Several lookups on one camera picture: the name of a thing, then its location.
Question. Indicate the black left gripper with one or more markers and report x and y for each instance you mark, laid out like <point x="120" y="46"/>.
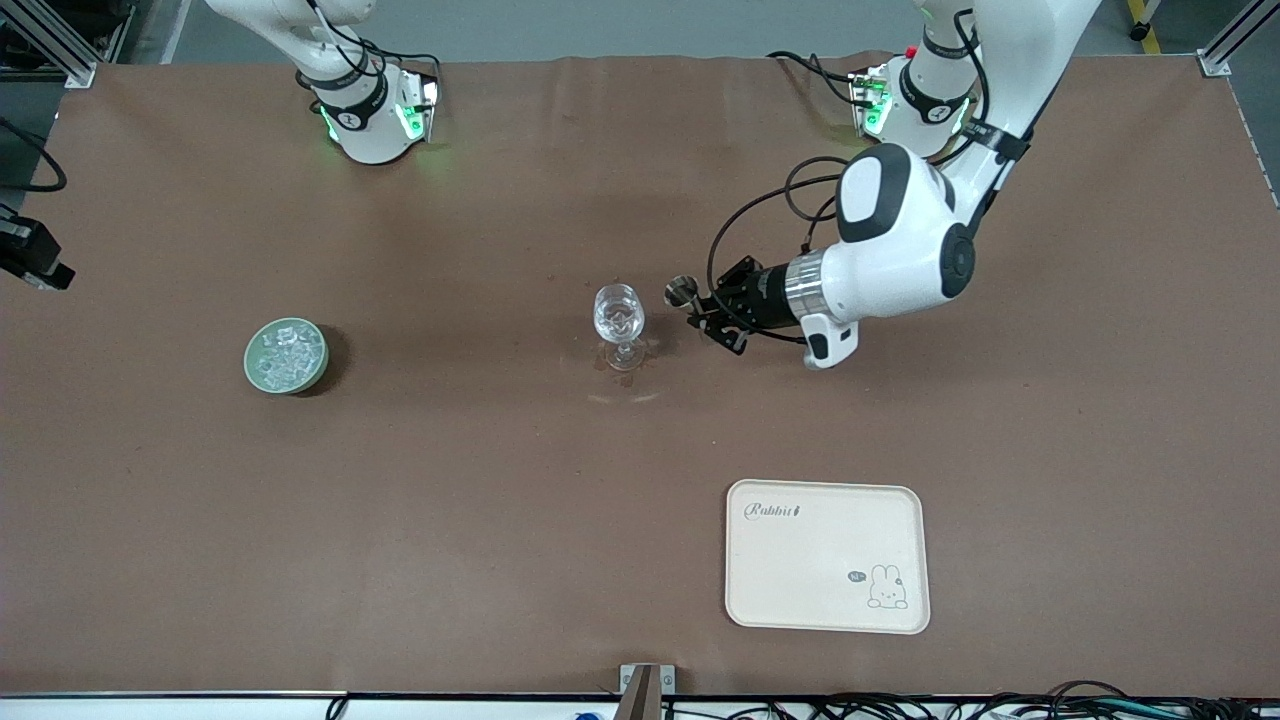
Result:
<point x="764" y="297"/>

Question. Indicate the steel double jigger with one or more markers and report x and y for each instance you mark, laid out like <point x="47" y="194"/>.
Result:
<point x="682" y="292"/>

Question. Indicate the clear ice cubes pile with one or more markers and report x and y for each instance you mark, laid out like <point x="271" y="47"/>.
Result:
<point x="288" y="355"/>

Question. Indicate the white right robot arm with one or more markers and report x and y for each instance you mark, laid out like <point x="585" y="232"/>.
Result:
<point x="360" y="120"/>

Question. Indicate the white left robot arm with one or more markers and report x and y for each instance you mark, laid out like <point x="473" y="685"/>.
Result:
<point x="900" y="260"/>

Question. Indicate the clear wine glass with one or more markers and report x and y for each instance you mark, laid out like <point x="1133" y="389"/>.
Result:
<point x="618" y="315"/>

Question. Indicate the green round bowl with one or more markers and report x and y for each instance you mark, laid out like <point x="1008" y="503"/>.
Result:
<point x="252" y="372"/>

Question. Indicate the cream rabbit print tray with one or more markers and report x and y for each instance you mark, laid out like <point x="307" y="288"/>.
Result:
<point x="820" y="560"/>

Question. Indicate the brown table cover sheet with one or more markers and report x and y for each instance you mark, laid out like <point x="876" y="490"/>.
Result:
<point x="500" y="500"/>

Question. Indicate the black caster wheel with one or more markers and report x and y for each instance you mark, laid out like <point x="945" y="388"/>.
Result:
<point x="1139" y="30"/>

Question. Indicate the aluminium frame profile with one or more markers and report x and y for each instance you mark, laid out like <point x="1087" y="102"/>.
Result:
<point x="60" y="55"/>
<point x="1225" y="50"/>

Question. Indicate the green-lit metal connector bracket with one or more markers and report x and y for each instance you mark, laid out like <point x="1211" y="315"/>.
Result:
<point x="868" y="100"/>
<point x="420" y="105"/>

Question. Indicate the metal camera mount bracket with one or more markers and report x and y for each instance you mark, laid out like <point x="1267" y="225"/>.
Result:
<point x="630" y="680"/>

